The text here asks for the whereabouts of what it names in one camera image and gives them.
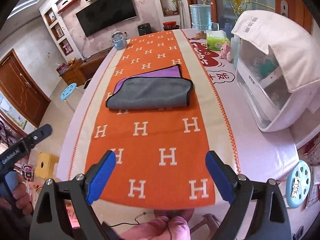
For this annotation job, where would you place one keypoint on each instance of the white cloth cover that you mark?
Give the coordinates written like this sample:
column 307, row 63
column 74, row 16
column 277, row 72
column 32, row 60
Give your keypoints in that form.
column 296, row 51

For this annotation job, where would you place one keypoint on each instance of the purple and grey towel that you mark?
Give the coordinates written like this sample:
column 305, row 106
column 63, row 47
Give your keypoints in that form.
column 163, row 88

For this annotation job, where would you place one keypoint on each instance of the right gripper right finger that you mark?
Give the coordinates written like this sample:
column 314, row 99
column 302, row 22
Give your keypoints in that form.
column 223, row 176

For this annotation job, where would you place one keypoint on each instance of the green tissue pack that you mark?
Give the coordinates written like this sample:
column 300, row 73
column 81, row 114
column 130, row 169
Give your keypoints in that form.
column 215, row 39

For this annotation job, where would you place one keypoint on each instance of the white plastic cabinet appliance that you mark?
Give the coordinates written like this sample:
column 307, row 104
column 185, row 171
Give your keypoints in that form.
column 260, row 78

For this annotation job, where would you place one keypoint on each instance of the red basin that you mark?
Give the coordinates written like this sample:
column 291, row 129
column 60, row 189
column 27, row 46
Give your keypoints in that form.
column 169, row 25

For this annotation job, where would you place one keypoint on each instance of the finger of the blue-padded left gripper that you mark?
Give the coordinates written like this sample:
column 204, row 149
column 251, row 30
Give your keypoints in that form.
column 38, row 135

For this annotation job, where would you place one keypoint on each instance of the pink toy figurine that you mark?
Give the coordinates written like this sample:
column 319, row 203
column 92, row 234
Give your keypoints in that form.
column 225, row 51

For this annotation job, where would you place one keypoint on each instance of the brown wooden door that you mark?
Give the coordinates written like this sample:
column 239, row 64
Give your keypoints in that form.
column 21, row 90

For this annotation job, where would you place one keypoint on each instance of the black wall television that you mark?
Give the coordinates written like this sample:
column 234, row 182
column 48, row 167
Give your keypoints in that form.
column 105, row 13

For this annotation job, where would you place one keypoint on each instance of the wooden TV console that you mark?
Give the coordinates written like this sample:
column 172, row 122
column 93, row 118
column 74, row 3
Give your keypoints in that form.
column 83, row 70

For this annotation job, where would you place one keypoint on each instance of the yellow plastic stool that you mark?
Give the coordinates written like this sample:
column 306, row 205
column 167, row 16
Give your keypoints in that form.
column 45, row 167

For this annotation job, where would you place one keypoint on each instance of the person's left hand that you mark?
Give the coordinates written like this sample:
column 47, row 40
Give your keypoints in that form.
column 22, row 200

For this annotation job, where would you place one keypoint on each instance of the orange H-pattern table runner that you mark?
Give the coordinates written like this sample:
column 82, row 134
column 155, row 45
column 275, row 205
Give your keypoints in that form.
column 160, row 153

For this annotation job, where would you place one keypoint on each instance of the blue plastic stool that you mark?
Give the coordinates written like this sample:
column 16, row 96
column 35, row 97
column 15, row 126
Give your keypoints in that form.
column 68, row 91

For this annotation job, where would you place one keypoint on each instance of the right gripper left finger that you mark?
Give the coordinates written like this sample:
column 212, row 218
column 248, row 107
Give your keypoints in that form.
column 98, row 175

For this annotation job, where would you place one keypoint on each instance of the light blue water jug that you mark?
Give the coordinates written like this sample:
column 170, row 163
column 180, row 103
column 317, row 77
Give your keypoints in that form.
column 201, row 18

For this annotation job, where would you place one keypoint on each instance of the light blue stool right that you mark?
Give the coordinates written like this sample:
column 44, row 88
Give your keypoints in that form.
column 298, row 185

